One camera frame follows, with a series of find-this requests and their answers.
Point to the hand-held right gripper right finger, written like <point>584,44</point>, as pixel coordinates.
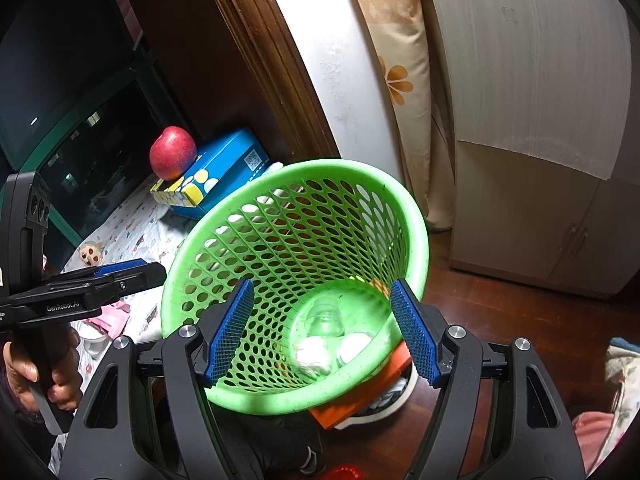
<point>415,335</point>

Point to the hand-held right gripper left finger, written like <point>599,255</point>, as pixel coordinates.
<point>232,330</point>

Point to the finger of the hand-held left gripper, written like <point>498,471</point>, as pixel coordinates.
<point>145,280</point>
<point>120,267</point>

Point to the green plastic mesh basket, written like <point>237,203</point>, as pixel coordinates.
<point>300,220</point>

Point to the person's left forearm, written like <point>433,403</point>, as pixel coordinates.
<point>17,430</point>

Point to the person's left hand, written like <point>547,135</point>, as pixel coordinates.
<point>67,380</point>

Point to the small white toy head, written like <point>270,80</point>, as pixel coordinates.
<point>91,255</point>

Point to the white printed cloth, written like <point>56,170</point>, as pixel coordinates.
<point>135,230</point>

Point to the pink paper packet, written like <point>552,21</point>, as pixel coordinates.
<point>112,320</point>

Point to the white round container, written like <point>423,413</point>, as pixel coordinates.
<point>352,347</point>

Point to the white plastic object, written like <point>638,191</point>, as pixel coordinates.
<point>395,400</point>

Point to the white crumpled paper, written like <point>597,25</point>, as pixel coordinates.
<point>315,355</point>

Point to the clear plastic bottle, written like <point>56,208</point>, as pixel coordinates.
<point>325,317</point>

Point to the orange box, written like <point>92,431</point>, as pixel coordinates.
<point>350,405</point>

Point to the person's leg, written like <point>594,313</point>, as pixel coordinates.
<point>270,445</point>

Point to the red apple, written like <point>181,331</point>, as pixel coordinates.
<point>172,152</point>

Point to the blue dotted tissue box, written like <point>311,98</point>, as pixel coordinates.
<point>225,160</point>

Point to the red plastic object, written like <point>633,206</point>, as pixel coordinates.
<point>342,474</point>

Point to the pink cloth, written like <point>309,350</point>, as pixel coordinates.
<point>595,435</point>

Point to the floral cloth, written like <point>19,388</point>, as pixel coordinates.
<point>622,390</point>

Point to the white wooden wardrobe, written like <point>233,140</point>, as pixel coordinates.
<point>525,110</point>

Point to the beige floral curtain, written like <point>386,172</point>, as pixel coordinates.
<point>400,85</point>

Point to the green window frame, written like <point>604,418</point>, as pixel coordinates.
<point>65,130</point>

